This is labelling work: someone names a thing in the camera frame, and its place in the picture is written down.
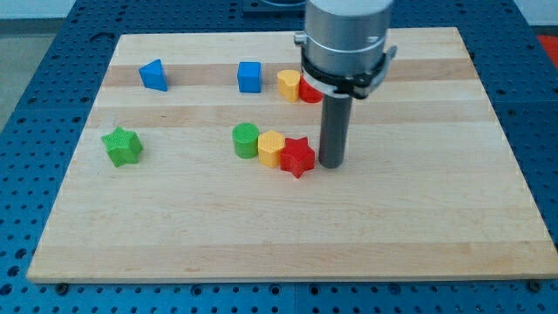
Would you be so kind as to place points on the red cylinder block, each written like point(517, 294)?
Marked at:
point(308, 93)

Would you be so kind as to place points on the blue cube block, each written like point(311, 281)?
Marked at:
point(249, 77)

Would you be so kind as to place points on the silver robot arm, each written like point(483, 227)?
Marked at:
point(344, 58)

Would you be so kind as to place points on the red star block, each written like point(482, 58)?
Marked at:
point(297, 157)

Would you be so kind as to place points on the blue triangle block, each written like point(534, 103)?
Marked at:
point(153, 76)

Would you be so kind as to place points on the yellow heart block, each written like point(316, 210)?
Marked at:
point(288, 82)

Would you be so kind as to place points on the wooden board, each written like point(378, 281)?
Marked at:
point(429, 189)

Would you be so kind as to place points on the yellow hexagon block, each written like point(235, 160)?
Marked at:
point(270, 145)

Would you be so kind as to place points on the green star block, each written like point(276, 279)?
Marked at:
point(122, 146)

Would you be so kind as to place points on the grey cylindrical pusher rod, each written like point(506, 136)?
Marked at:
point(334, 128)

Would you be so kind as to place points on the green cylinder block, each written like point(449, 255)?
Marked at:
point(245, 139)

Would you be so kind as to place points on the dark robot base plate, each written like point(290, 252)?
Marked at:
point(259, 8)

